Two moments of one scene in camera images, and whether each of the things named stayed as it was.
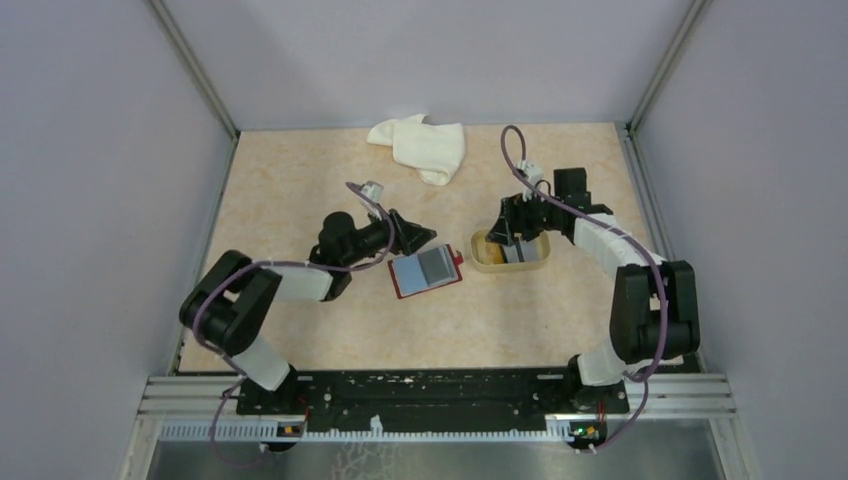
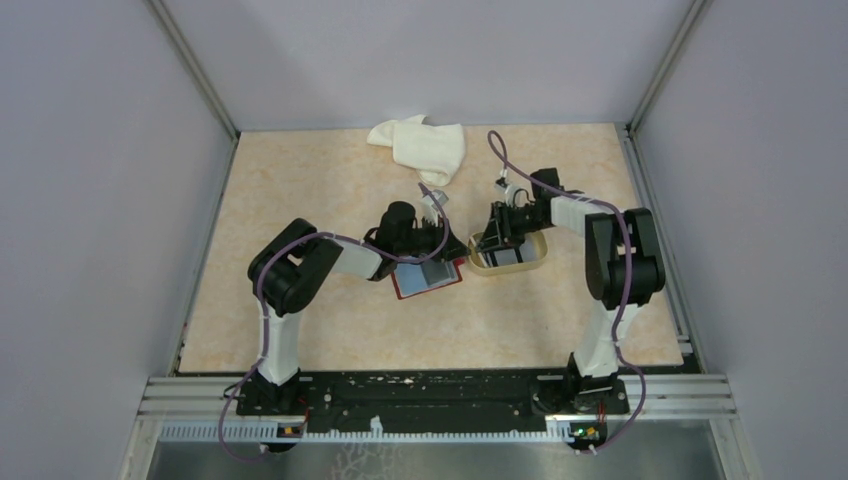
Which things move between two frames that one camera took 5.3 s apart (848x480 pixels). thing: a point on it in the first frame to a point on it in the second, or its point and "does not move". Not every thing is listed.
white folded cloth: (435, 150) does not move
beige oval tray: (478, 241) does not move
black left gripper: (403, 236) to (453, 248)
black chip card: (436, 265) does not move
